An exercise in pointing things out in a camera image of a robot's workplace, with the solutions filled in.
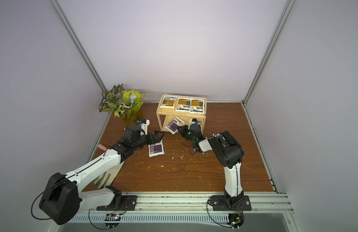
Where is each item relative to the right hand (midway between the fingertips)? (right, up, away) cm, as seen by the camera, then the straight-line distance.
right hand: (176, 124), depth 94 cm
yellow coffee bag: (-5, +15, -4) cm, 16 cm away
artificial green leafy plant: (-39, +16, +4) cm, 43 cm away
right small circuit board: (+31, -46, -25) cm, 60 cm away
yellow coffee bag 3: (+13, +12, -7) cm, 19 cm away
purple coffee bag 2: (-13, -16, -2) cm, 21 cm away
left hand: (-8, -5, -13) cm, 16 cm away
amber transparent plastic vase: (-34, +4, +9) cm, 36 cm away
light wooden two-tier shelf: (-9, +6, +15) cm, 18 cm away
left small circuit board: (-31, -46, -23) cm, 60 cm away
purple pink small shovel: (-49, -15, -2) cm, 51 cm away
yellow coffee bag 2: (+5, +13, -5) cm, 15 cm away
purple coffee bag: (-3, -2, +4) cm, 5 cm away
